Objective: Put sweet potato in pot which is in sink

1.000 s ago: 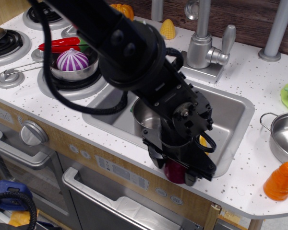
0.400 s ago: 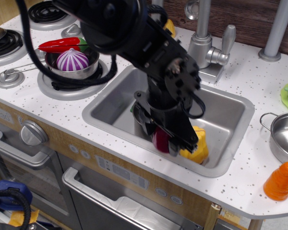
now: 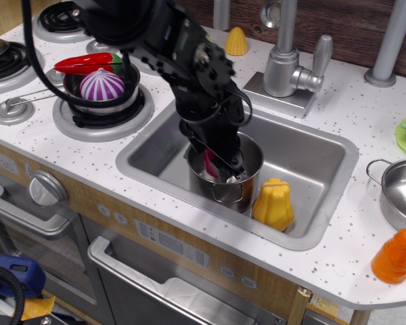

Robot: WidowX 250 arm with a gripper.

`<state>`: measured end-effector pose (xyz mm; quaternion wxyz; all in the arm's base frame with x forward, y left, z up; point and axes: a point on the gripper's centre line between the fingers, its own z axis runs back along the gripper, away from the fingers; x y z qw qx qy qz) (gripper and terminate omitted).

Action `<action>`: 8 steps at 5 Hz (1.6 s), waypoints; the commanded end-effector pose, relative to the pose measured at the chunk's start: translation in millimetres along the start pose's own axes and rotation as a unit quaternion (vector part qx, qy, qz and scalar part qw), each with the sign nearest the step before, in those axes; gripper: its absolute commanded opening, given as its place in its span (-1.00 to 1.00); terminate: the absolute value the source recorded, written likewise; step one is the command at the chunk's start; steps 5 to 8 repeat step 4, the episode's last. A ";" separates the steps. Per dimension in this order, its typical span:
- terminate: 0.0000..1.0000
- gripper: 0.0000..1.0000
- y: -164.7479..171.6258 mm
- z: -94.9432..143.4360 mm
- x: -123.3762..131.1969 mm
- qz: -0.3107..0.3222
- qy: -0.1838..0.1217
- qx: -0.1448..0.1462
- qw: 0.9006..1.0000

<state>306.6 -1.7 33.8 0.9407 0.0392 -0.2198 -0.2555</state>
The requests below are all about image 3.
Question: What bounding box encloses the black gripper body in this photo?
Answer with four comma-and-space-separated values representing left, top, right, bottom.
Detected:
179, 114, 248, 179

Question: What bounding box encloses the dark red sweet potato toy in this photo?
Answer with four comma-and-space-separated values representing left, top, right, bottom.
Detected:
203, 148, 219, 179

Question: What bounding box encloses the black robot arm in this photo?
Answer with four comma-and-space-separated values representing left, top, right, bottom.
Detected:
76, 1, 251, 179

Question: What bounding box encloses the steel pot in sink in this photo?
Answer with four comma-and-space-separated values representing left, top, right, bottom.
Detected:
186, 133, 263, 213

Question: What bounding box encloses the grey metal sink basin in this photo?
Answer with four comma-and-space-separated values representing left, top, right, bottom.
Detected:
116, 104, 359, 251

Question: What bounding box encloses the steel pot at right edge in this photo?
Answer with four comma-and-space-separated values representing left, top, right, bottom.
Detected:
366, 158, 406, 230

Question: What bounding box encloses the silver toy faucet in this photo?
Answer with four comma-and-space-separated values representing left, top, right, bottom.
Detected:
243, 1, 333, 118

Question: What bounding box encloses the yellow bell pepper toy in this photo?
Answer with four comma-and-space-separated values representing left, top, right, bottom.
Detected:
252, 178, 294, 232

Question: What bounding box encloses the yellow corn toy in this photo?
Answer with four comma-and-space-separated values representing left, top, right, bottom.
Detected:
225, 27, 248, 56

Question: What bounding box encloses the front right stove burner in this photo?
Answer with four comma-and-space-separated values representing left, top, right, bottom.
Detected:
53, 85, 154, 142

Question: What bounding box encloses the stove burner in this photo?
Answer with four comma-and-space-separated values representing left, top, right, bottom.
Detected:
0, 41, 37, 94
53, 85, 154, 142
32, 1, 91, 44

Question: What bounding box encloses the red chili pepper toy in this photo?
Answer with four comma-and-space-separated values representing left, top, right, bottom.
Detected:
53, 52, 123, 75

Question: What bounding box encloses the purple striped onion toy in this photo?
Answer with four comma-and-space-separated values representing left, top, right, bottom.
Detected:
79, 68, 125, 102

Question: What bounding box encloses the silver stove knob back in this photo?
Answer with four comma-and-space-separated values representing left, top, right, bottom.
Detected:
86, 39, 119, 54

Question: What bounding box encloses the silver stove knob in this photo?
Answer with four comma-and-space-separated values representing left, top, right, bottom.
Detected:
0, 97, 35, 125
45, 68, 65, 88
86, 39, 119, 54

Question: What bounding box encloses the small steel saucepan on burner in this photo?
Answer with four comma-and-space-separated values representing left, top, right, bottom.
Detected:
64, 68, 141, 117

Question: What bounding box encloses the toy dishwasher door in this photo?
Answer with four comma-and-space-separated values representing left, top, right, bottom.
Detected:
83, 219, 287, 324

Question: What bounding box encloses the silver stove knob middle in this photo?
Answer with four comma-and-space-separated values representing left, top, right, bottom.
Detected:
45, 68, 65, 88

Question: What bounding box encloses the silver oven dial knob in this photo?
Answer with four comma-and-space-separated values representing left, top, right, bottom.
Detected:
27, 170, 68, 207

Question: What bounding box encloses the toy oven door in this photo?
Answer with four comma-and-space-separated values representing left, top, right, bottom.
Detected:
0, 174, 115, 324

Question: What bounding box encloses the back left stove burner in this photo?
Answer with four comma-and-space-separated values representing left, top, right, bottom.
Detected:
32, 1, 91, 44

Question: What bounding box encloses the silver stove knob front left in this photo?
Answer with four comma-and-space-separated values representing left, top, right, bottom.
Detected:
0, 97, 35, 125

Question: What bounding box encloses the orange carrot toy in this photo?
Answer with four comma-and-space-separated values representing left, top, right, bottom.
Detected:
371, 229, 406, 284

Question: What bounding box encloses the front left stove burner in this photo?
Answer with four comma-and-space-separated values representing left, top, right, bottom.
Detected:
0, 41, 37, 94

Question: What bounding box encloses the blue clamp tool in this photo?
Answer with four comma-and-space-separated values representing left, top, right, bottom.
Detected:
0, 255, 46, 299

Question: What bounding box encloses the yellow cloth on floor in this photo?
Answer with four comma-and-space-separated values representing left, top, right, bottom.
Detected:
21, 296, 55, 321

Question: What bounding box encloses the grey vertical post middle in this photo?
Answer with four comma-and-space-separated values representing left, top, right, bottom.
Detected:
213, 0, 231, 30

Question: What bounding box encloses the grey vertical post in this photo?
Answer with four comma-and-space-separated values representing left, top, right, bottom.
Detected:
364, 0, 406, 88
213, 0, 231, 30

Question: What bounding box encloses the grey vertical post right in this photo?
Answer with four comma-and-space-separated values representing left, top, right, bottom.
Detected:
364, 0, 406, 88

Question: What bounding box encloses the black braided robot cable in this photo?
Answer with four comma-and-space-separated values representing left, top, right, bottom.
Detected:
20, 0, 133, 110

